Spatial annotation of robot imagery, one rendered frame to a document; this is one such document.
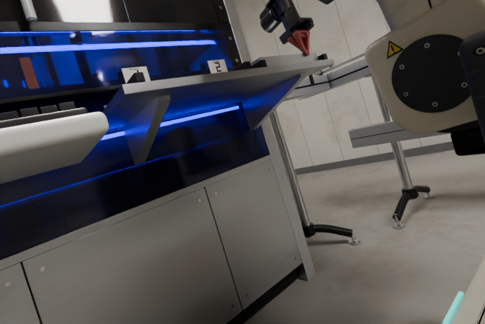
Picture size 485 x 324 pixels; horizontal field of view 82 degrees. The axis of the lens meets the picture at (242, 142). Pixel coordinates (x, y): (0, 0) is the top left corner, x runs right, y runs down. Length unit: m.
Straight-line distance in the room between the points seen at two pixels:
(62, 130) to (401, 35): 0.46
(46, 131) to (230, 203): 0.83
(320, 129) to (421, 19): 3.10
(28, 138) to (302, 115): 3.36
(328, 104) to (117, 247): 2.91
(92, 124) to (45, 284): 0.64
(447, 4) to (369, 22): 2.91
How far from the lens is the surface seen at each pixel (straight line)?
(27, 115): 0.42
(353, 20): 3.41
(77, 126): 0.39
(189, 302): 1.09
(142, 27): 1.13
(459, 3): 0.46
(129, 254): 0.98
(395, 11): 0.49
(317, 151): 3.60
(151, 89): 0.59
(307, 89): 1.70
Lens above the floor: 0.72
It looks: 1 degrees down
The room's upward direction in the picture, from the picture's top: 17 degrees counter-clockwise
